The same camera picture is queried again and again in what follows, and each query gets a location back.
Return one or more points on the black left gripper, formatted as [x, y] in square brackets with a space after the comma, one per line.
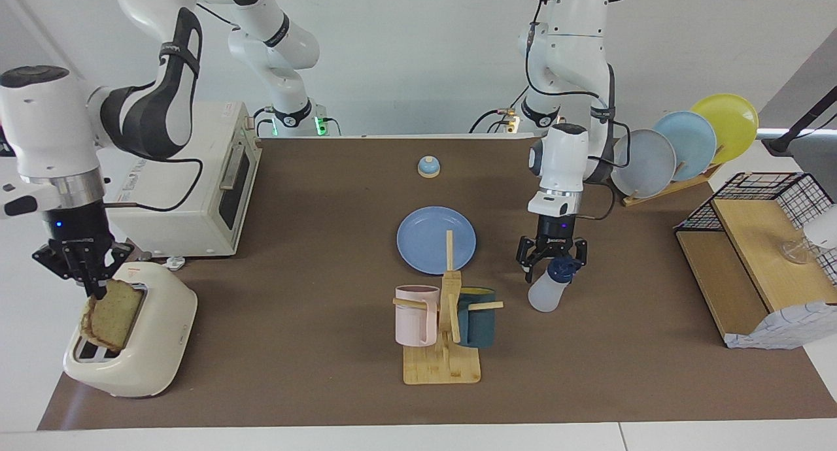
[556, 232]

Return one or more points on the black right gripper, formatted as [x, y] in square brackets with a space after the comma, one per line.
[78, 235]

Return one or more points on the translucent seasoning bottle blue cap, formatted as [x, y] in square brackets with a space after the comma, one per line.
[546, 294]

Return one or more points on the toasted bread slice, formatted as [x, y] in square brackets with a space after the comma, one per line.
[114, 317]

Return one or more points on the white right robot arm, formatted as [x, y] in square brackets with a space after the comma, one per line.
[46, 124]

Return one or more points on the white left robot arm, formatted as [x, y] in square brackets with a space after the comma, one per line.
[562, 157]

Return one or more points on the wooden plate rack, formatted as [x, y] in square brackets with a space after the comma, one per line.
[660, 195]

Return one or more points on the pale grey plate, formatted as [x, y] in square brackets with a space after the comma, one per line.
[647, 167]

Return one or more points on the blue round plate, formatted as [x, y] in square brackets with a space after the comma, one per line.
[425, 238]

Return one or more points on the light blue plate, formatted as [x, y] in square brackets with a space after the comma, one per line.
[693, 140]

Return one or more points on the yellow plate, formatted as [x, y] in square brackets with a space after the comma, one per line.
[732, 121]

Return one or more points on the cream two-slot toaster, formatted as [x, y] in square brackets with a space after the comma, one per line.
[160, 333]

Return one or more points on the dark teal mug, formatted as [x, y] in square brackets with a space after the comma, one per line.
[480, 327]

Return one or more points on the small blue bell wooden knob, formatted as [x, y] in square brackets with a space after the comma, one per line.
[428, 168]

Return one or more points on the white toaster oven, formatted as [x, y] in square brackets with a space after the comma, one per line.
[216, 176]

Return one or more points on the pink ribbed mug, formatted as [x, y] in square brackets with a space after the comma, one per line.
[412, 320]

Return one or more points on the wooden mug tree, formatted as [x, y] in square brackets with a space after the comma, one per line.
[441, 367]

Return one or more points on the wooden two-level shelf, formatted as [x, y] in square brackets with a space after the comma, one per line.
[752, 242]

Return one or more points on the brown table mat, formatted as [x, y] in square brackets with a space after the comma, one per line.
[314, 242]

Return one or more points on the clear glass cup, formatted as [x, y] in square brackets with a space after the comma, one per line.
[798, 251]

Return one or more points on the white patterned cloth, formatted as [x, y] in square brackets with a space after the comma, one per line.
[791, 327]

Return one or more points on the white rounded object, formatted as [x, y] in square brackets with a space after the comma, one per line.
[825, 229]

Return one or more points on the black camera stand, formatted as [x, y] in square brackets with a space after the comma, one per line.
[781, 142]

